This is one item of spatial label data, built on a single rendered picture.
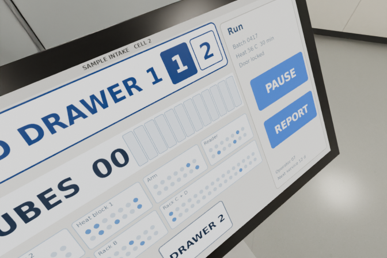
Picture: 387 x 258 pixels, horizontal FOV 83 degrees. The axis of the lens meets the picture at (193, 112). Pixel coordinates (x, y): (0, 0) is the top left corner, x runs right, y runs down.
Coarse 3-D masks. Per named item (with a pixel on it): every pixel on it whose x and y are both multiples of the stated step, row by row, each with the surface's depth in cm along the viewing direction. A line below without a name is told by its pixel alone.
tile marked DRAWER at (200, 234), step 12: (216, 204) 27; (204, 216) 27; (216, 216) 28; (228, 216) 29; (192, 228) 26; (204, 228) 27; (216, 228) 28; (228, 228) 29; (168, 240) 25; (180, 240) 26; (192, 240) 27; (204, 240) 27; (216, 240) 28; (168, 252) 25; (180, 252) 26; (192, 252) 27
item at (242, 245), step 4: (240, 244) 110; (244, 244) 110; (236, 248) 108; (240, 248) 108; (244, 248) 109; (248, 248) 109; (228, 252) 107; (232, 252) 107; (236, 252) 107; (240, 252) 107; (244, 252) 108; (248, 252) 108; (224, 256) 106; (228, 256) 106; (232, 256) 106; (236, 256) 107; (240, 256) 107; (244, 256) 107; (248, 256) 107; (252, 256) 107
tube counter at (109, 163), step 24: (192, 96) 24; (216, 96) 26; (240, 96) 27; (144, 120) 22; (168, 120) 23; (192, 120) 25; (216, 120) 26; (120, 144) 22; (144, 144) 23; (168, 144) 24; (96, 168) 21; (120, 168) 22
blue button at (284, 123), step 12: (312, 96) 33; (288, 108) 31; (300, 108) 32; (312, 108) 33; (276, 120) 30; (288, 120) 31; (300, 120) 32; (276, 132) 30; (288, 132) 31; (276, 144) 31
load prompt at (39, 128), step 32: (192, 32) 23; (128, 64) 21; (160, 64) 22; (192, 64) 24; (224, 64) 25; (64, 96) 19; (96, 96) 20; (128, 96) 21; (160, 96) 23; (0, 128) 17; (32, 128) 18; (64, 128) 19; (96, 128) 20; (0, 160) 18; (32, 160) 19
